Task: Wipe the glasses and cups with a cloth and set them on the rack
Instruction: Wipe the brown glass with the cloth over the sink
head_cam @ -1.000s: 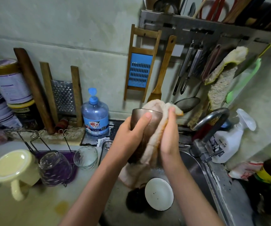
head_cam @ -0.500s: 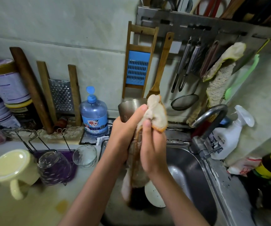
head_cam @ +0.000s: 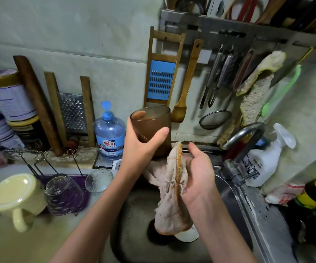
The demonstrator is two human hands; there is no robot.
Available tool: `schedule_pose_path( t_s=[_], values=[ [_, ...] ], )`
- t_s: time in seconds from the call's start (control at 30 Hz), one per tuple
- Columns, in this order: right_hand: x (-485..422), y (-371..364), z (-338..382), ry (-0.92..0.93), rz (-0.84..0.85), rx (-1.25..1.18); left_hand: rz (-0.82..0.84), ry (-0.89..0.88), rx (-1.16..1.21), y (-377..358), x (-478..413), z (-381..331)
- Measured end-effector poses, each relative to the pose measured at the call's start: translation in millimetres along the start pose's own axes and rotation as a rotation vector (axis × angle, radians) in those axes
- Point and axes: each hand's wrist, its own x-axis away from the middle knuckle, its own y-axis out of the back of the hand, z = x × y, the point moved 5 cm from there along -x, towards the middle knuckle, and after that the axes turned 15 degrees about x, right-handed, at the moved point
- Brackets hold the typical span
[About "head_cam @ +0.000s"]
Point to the person's right hand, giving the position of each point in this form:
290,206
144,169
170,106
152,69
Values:
199,183

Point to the person's left hand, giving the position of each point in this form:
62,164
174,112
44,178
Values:
139,153

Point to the brown amber glass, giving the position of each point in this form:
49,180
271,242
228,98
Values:
150,126

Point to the beige dish cloth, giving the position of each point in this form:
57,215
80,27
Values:
172,200

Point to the yellow mug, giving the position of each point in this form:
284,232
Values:
15,197

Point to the person's right forearm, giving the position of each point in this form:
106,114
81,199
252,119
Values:
224,235

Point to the person's left forearm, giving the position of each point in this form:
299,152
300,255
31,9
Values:
95,227

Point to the small blue water bottle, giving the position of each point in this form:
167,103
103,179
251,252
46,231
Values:
109,134

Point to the white plate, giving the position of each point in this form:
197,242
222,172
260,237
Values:
188,235

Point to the purple plastic tray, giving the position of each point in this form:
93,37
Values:
82,186

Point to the metal faucet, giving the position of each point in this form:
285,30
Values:
243,134

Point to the mesh strainer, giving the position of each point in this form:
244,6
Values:
214,118

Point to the white spray bottle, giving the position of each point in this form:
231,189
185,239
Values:
267,159

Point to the wooden framed metal grater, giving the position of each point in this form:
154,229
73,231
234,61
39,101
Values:
73,112

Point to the wooden slicer with blue blade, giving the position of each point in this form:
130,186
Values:
162,76

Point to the wooden spatula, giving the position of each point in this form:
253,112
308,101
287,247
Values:
185,82

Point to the pink and white plastic bag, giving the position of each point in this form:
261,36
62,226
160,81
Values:
285,193

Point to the metal peeler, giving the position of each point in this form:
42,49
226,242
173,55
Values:
221,76
211,76

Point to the hanging loofah sponge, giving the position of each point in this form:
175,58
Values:
257,90

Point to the wooden rolling pin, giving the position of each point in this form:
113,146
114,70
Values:
37,104

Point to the dark bottle with yellow label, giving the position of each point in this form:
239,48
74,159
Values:
314,191

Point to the metal pot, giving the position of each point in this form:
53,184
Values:
311,246

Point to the stack of labelled tin cans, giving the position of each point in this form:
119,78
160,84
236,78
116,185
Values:
7,109

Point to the wooden scoop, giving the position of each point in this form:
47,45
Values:
173,1

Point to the dark metal ladle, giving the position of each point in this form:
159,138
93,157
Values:
190,5

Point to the bundle of dark chopsticks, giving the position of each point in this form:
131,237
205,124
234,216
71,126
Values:
208,3

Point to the bamboo skewer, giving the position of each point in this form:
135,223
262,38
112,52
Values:
229,7

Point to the wall mounted metal utensil rack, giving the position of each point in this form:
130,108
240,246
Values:
240,32

